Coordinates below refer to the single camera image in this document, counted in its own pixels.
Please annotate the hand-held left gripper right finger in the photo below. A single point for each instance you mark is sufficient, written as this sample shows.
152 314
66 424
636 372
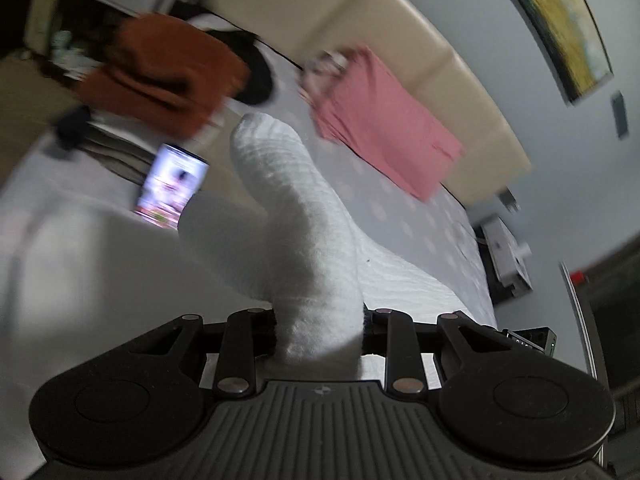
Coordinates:
372 330

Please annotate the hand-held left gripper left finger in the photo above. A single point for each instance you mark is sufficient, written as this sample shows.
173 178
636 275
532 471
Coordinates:
262 332

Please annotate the large white crinkled garment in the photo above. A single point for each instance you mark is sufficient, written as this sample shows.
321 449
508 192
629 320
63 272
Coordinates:
300 220

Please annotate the white black nightstand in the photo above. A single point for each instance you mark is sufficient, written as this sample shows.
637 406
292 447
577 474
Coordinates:
505 255

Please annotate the smartphone with lit screen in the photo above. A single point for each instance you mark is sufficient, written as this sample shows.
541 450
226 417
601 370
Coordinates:
172 187

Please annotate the pink pillow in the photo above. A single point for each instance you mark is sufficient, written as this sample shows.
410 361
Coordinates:
385 120

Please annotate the grey striped white cloth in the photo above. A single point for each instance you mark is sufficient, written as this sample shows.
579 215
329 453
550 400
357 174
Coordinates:
115 155

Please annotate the black cloth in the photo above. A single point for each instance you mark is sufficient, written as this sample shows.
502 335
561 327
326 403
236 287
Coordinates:
257 80

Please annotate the orange brown garment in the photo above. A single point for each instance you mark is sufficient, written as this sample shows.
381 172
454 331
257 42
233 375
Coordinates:
165 70

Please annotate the beige padded headboard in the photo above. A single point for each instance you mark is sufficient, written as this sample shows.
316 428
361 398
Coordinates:
400 45

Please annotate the framed landscape painting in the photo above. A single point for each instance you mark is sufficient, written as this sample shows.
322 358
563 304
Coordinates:
560 15

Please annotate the dark wall switch panel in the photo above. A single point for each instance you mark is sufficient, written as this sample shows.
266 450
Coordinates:
509 199

